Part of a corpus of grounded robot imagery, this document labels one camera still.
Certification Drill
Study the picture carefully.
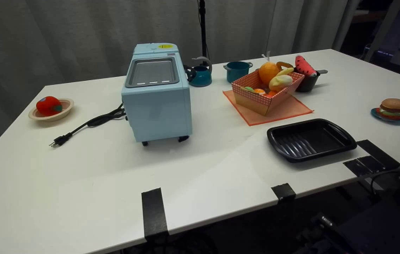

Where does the orange mat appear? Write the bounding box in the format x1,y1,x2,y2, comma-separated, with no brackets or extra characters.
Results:
222,90,314,127

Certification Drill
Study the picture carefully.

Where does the teal toy kettle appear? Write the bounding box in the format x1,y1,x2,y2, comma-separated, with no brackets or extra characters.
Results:
184,56,213,87

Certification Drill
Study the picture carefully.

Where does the black tape strip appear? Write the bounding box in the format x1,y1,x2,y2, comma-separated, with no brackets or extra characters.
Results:
141,187,170,241
356,139,400,171
271,182,297,204
343,155,386,177

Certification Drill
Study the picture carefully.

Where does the yellow white plush fruit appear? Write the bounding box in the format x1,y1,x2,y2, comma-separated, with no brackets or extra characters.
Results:
268,74,293,92

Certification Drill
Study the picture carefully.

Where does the light blue bread maker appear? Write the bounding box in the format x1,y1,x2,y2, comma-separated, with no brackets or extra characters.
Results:
121,43,193,146

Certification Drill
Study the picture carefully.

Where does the bread maker lid with window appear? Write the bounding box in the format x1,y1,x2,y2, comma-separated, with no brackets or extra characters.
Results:
125,57,180,88

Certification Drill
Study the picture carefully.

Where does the blue toy plate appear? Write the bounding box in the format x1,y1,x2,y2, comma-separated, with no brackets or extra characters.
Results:
370,107,400,125

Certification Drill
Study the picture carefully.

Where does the red toy tomato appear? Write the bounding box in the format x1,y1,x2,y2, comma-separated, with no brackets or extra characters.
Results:
36,96,63,117

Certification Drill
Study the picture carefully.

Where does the beige bowl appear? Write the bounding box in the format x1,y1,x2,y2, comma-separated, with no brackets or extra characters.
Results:
28,98,75,122

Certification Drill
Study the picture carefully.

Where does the black power cable with plug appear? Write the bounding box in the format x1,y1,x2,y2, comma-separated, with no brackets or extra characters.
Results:
49,103,127,148

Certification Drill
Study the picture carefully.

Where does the red patterned cardboard basket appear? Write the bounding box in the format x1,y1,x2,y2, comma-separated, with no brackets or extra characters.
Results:
231,68,305,116

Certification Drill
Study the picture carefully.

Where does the toy orange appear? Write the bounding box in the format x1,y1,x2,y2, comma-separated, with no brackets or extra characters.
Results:
258,62,280,85

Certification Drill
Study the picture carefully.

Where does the small orange toy fruit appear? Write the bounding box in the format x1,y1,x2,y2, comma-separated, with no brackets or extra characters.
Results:
253,88,278,98

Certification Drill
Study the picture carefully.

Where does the grey curtain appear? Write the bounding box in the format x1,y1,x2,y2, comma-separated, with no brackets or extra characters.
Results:
0,0,360,149

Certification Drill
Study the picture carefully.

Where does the toy hamburger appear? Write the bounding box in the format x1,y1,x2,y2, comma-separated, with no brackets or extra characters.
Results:
378,98,400,121

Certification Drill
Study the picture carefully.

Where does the toy watermelon slice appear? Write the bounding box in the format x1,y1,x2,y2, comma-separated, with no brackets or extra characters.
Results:
295,55,318,78

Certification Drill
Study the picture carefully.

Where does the stand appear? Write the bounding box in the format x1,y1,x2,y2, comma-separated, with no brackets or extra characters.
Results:
197,0,210,66

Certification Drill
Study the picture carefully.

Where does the black toy pot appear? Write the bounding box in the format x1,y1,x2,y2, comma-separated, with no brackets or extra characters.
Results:
295,69,328,93

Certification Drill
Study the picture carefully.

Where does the black baking tray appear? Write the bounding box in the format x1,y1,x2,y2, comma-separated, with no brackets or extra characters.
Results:
266,118,358,163

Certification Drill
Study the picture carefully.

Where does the teal toy pot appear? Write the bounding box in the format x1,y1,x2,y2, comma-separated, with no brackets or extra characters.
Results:
223,61,254,84

